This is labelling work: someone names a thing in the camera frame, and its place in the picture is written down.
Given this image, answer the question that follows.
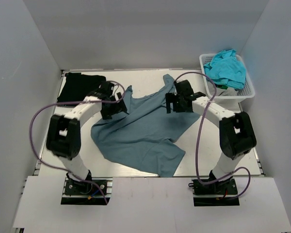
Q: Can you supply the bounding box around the grey t-shirt in basket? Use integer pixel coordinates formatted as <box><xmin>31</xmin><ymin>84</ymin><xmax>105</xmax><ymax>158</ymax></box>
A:
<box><xmin>207</xmin><ymin>82</ymin><xmax>238</xmax><ymax>97</ymax></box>

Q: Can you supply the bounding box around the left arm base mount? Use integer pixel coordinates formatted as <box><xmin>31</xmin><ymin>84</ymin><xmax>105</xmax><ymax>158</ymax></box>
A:
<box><xmin>61</xmin><ymin>178</ymin><xmax>113</xmax><ymax>206</ymax></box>

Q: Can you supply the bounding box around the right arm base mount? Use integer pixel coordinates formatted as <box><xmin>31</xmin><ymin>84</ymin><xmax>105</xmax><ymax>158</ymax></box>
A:
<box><xmin>188</xmin><ymin>178</ymin><xmax>240</xmax><ymax>207</ymax></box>

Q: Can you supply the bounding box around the folded black t-shirt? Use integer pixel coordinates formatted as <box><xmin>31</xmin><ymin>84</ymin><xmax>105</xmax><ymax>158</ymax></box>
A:
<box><xmin>57</xmin><ymin>72</ymin><xmax>106</xmax><ymax>102</ymax></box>

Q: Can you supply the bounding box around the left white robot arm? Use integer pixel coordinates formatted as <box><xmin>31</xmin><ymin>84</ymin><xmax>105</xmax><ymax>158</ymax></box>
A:
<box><xmin>46</xmin><ymin>81</ymin><xmax>127</xmax><ymax>194</ymax></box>

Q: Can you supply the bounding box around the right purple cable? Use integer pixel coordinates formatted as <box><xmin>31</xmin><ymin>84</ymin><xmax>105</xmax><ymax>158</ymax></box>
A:
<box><xmin>174</xmin><ymin>71</ymin><xmax>252</xmax><ymax>200</ymax></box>

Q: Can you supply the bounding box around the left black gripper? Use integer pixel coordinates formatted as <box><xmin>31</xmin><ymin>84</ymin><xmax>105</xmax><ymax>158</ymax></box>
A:
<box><xmin>101</xmin><ymin>92</ymin><xmax>127</xmax><ymax>120</ymax></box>

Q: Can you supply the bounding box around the turquoise t-shirt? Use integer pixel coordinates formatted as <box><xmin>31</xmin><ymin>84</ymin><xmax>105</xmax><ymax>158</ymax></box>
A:
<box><xmin>203</xmin><ymin>49</ymin><xmax>246</xmax><ymax>90</ymax></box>

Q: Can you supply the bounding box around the green item in basket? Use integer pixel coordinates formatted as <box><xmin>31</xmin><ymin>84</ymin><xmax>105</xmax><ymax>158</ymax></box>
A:
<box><xmin>215</xmin><ymin>84</ymin><xmax>228</xmax><ymax>90</ymax></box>

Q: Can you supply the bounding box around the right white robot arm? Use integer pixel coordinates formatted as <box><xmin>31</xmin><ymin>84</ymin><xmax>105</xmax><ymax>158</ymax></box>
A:
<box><xmin>165</xmin><ymin>80</ymin><xmax>257</xmax><ymax>194</ymax></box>

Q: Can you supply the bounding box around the grey-blue t-shirt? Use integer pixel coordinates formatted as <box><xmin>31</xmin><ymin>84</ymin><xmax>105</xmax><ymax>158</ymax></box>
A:
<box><xmin>91</xmin><ymin>74</ymin><xmax>200</xmax><ymax>177</ymax></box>

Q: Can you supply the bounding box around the white plastic laundry basket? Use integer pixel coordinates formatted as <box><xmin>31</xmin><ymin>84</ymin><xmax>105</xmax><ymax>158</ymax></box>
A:
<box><xmin>199</xmin><ymin>53</ymin><xmax>255</xmax><ymax>103</ymax></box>

